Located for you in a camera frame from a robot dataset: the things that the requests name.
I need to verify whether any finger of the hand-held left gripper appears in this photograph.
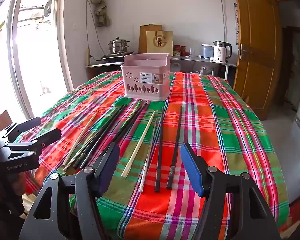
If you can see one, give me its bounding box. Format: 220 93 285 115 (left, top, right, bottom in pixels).
27 127 62 155
5 117 42 141

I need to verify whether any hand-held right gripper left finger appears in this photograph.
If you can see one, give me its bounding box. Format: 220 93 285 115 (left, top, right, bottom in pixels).
19 142 120 240

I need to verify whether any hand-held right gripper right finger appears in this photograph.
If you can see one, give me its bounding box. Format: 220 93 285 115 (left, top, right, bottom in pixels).
180 142 282 240

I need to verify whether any cream chopstick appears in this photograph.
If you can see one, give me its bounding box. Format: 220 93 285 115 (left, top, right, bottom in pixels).
63 110 99 167
121 110 156 178

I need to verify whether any silver metal chopstick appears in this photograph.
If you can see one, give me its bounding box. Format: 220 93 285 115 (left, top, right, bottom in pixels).
64 127 95 172
139 119 157 193

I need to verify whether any pink plastic utensil basket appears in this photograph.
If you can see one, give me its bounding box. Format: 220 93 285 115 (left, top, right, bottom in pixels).
121 53 171 101

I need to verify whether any plaid tablecloth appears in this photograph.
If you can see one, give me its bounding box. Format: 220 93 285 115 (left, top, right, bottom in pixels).
25 71 290 240

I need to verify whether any black induction cooker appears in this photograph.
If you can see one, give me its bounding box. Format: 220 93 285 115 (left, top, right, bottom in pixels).
101 54 125 61

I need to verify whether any large window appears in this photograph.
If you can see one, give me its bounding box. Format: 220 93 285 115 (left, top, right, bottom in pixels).
0 0 74 130

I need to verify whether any steel shelf counter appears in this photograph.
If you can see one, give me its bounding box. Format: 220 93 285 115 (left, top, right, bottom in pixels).
86 55 237 68

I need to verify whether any steel steamer pot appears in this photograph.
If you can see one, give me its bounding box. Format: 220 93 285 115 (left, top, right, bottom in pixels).
108 37 130 55

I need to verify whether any clear water container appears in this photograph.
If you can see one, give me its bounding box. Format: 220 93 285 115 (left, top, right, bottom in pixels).
201 44 215 59

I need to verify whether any outdoor fan unit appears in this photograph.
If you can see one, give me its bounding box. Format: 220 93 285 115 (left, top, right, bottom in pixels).
22 0 58 28

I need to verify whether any white electric kettle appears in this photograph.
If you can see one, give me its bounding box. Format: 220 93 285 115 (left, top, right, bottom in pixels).
213 41 232 63

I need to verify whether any brown paper bag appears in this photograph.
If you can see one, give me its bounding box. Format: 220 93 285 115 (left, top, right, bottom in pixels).
146 30 173 55

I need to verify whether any wooden cutting board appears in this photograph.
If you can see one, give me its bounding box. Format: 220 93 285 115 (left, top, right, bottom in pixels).
139 25 163 54

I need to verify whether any hanging grey cloth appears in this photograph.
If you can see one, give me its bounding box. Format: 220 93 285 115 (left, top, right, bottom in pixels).
90 0 110 27

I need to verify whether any wooden door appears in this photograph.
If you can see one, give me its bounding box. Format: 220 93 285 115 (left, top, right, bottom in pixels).
232 0 283 120

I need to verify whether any wall calendar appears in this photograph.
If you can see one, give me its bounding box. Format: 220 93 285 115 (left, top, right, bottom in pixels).
234 3 240 45

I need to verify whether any white wall cable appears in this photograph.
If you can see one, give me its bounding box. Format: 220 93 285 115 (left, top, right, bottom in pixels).
219 0 228 43

